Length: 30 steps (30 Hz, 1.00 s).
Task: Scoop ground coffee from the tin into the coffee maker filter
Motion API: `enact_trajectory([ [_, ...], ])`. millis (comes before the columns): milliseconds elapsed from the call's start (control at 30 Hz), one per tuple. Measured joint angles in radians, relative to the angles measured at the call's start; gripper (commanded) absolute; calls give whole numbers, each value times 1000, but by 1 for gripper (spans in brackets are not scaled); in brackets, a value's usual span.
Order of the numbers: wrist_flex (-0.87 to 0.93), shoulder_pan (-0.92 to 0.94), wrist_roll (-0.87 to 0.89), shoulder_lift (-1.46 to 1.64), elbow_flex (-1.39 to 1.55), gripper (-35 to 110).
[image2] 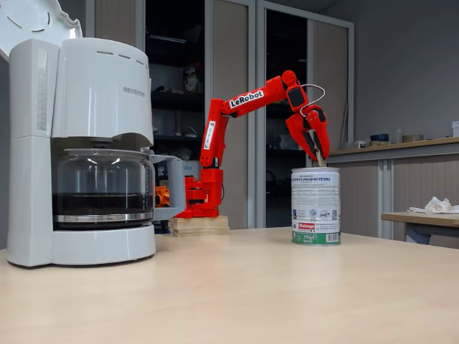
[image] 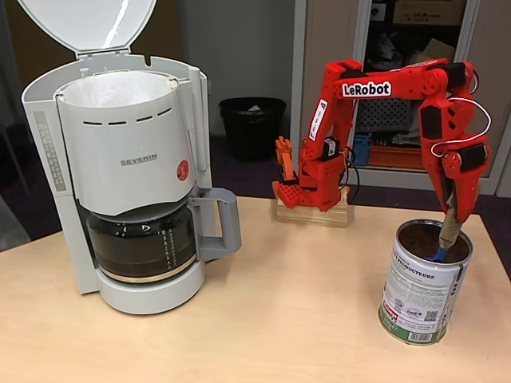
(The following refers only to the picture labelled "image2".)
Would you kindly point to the small white container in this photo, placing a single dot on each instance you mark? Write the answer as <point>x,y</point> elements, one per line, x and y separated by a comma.
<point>360,144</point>

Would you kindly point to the white green coffee tin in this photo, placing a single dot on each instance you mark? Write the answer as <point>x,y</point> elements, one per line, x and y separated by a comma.
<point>315,204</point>

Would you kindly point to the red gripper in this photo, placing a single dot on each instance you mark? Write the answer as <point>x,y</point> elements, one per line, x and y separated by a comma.
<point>308,126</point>

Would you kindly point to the green printed box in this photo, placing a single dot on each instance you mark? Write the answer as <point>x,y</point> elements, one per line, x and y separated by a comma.
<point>191,80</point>

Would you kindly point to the white drip coffee maker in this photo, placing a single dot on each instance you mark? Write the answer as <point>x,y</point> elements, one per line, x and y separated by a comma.
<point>97,107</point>

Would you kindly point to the crumpled white cloth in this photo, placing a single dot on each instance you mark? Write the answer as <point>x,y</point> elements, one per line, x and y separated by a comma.
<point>437,205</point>

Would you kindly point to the grey tambour door cabinet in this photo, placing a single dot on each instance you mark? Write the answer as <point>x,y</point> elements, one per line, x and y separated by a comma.
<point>333,53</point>
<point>236,200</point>

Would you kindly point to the wooden base block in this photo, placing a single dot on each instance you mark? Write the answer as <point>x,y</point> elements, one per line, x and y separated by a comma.
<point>201,225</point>

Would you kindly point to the dark blue tape roll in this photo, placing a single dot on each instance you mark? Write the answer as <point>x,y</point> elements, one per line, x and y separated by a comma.
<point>379,138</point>

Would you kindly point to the orange printed plastic part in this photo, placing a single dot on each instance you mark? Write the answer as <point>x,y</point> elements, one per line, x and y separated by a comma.
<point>162,197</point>

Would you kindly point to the white box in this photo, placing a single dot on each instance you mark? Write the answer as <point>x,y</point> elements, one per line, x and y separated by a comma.
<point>455,129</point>

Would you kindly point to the low cabinet wooden top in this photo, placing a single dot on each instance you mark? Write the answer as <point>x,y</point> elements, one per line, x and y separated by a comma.
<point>358,193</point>

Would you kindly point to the wooden side table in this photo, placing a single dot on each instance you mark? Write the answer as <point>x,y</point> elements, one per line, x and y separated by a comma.
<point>419,219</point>

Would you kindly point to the tan tape roll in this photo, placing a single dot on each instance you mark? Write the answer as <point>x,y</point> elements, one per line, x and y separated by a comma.
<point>412,138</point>

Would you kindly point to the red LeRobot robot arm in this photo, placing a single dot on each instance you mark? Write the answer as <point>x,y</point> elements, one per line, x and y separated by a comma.
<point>213,143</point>

